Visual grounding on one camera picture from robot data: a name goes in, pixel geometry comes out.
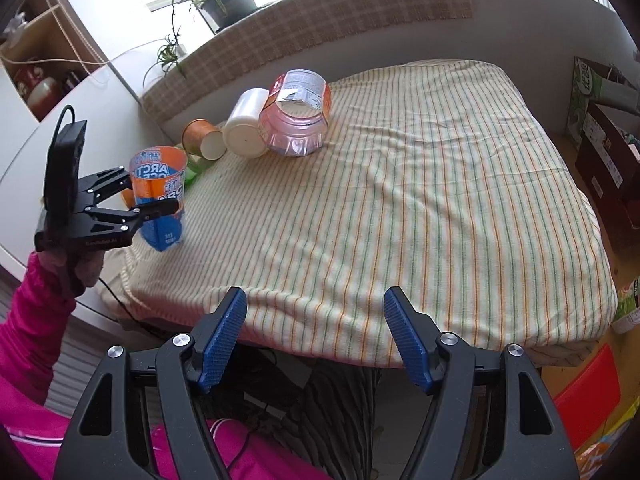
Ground red plastic bin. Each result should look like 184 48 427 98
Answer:
551 344 624 452

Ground green packet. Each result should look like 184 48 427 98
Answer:
612 277 640 335

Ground white translucent plastic cup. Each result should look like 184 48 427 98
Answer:
221 88 271 159

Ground checked beige cloth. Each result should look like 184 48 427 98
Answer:
141 0 474 129

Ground orange paper cup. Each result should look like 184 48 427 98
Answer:
181 118 226 162

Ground white table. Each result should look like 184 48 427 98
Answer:
0 60 167 328

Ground green cardboard box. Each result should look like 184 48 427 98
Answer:
565 56 640 147

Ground person's left hand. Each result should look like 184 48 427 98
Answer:
70 248 105 298

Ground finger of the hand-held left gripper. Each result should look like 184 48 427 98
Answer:
77 165 134 207
84 197 181 235

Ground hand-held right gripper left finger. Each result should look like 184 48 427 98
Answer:
54 286 249 480

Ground person's pink pants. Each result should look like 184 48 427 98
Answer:
0 374 333 480

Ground dark brown cardboard box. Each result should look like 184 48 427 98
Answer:
574 102 640 233

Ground white open shelf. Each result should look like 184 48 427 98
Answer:
0 0 109 124

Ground small green plant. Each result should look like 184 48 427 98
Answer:
142 0 189 87

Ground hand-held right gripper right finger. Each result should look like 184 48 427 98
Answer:
383 286 581 480

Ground black cable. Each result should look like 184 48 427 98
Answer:
96 278 168 338

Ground striped cream blanket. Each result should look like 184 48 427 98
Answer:
120 58 617 369

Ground black grey striped cloth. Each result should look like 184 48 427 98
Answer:
292 354 382 480

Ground person's left forearm pink sleeve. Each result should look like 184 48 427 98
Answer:
0 251 80 407

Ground pink plastic jar with label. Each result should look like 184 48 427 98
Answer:
258 68 333 159

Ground red and white pot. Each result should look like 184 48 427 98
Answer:
12 62 62 117

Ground white cable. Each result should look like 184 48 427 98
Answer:
1 37 173 69

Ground green cup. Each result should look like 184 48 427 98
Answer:
183 156 205 192

